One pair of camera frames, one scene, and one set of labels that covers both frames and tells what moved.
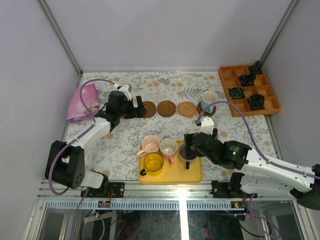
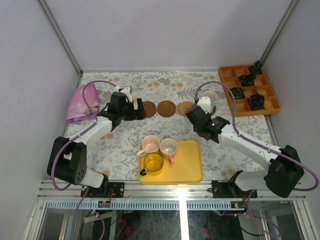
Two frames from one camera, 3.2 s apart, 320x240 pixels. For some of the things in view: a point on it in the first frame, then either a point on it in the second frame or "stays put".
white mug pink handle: x=168 y=147 stays put
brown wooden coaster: x=150 y=108 stays put
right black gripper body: x=213 y=158 to x=197 y=130
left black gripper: x=136 y=107 stays put
